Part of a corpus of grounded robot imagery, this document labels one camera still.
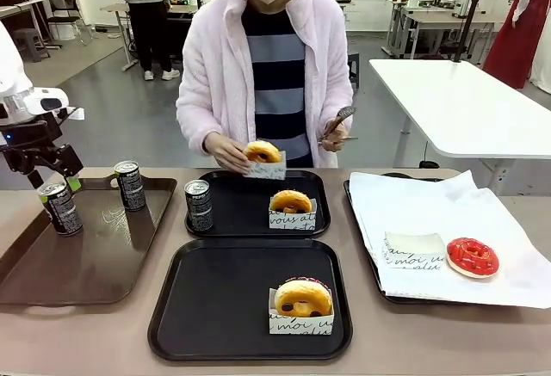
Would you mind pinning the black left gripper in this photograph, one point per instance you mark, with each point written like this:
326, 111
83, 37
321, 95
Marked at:
26, 143

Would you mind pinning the black Pepsi can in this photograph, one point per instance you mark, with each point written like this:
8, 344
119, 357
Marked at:
199, 206
130, 186
62, 212

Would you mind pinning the white printed paper box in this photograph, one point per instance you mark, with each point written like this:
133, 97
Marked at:
301, 324
269, 171
413, 249
292, 221

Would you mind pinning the metal serving tongs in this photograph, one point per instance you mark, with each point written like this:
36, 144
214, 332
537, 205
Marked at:
340, 120

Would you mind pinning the person's left forearm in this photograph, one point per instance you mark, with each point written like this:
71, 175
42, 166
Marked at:
348, 100

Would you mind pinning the person's right forearm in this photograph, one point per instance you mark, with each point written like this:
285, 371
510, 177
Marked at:
193, 122

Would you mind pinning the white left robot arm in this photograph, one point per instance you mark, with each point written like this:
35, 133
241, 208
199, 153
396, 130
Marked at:
10, 75

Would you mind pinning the person's right hand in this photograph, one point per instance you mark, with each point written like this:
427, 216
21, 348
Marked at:
224, 152

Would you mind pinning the person's left hand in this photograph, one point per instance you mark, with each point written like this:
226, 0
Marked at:
336, 137

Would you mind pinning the brown plastic tray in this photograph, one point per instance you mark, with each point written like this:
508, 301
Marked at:
86, 260

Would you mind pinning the grey plastic stool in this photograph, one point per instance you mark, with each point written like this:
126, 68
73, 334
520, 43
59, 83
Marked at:
30, 42

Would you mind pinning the black office chair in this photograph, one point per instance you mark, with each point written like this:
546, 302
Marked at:
64, 8

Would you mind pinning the white background desk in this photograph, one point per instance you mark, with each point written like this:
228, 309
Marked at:
17, 8

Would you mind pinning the background table with metal legs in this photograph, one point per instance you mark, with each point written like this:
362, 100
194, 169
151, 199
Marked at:
122, 19

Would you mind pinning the person in grey hoodie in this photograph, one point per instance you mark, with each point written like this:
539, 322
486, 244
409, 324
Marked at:
144, 6

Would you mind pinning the smaller black plastic tray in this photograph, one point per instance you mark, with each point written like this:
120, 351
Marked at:
241, 195

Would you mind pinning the larger black plastic tray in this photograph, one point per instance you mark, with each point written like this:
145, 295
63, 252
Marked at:
215, 303

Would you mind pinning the person in pink fleece jacket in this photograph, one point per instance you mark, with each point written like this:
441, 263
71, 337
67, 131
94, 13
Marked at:
275, 70

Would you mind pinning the black tray under paper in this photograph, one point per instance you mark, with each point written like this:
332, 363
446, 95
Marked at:
377, 279

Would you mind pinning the empty white printed paper box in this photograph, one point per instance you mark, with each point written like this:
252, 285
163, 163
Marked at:
413, 249

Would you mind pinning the white paper sheet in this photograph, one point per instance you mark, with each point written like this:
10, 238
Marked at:
422, 208

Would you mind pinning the grey background work table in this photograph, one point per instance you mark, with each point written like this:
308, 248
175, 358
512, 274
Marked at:
435, 19

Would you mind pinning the large white table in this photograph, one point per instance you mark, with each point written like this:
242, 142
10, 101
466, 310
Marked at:
465, 105

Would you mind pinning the red glazed donut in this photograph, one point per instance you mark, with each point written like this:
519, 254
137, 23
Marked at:
472, 257

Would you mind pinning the black stand pole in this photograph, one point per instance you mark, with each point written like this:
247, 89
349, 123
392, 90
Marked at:
471, 10

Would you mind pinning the red dress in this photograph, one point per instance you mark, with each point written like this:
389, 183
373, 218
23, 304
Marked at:
516, 44

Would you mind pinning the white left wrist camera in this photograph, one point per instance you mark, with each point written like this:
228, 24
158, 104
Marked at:
71, 112

